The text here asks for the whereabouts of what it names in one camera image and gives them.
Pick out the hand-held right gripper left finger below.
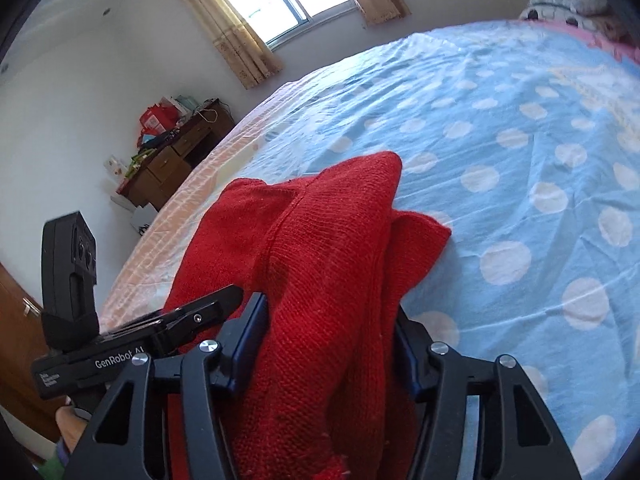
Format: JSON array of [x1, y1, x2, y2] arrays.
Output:
[[65, 291, 271, 480]]

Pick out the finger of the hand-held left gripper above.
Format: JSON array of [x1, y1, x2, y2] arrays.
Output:
[[150, 284, 244, 361]]

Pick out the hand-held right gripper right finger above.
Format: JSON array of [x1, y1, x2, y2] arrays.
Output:
[[387, 305, 583, 480]]

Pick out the red knit sweater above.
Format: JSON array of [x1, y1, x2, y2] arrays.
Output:
[[162, 151, 453, 480]]

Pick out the person's left hand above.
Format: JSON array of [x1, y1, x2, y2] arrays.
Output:
[[54, 405, 91, 456]]

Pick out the white paper bag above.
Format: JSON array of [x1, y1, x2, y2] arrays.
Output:
[[130, 202, 158, 236]]

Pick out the brown wooden door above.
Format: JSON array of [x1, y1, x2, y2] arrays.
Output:
[[0, 262, 57, 443]]

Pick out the brown wooden desk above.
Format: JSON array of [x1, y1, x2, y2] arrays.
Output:
[[116, 99, 236, 211]]

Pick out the dark blue cloth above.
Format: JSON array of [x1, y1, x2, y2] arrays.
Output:
[[137, 132, 176, 153]]

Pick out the red gift bag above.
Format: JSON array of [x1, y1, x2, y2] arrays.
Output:
[[139, 102, 180, 136]]

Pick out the mint green bag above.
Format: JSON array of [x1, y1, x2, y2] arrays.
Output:
[[172, 94, 201, 118]]

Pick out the bed with dotted sheet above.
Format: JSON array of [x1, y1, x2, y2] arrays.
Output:
[[97, 17, 640, 480]]

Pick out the pink blanket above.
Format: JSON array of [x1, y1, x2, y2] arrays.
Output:
[[520, 16, 640, 63]]

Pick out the grey patterned pillow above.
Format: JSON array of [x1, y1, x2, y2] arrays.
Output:
[[517, 0, 613, 28]]

